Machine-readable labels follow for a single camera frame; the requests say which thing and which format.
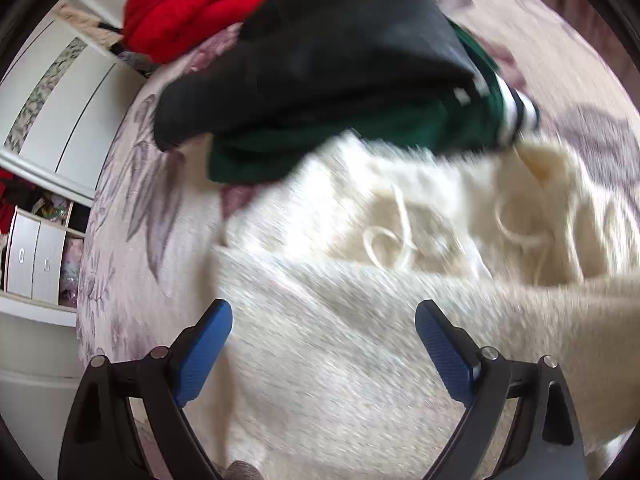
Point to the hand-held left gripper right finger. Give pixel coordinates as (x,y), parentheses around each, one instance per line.
(441,346)

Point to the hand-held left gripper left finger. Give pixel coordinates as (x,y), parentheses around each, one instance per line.
(206,352)

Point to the cream fleece garment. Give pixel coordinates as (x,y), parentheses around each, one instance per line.
(350,305)

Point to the pastel clothes in wardrobe shelf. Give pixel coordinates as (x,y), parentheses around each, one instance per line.
(70,275)

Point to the red hanging clothes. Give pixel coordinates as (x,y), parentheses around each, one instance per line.
(5,195)

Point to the floral blanket bed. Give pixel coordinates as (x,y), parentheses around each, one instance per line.
(150,200)

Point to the white wardrobe sliding door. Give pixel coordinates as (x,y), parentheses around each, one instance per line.
(75,110)

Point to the black garment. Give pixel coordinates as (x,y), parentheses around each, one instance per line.
(325,60)

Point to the red quilt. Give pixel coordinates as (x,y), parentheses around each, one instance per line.
(190,10)

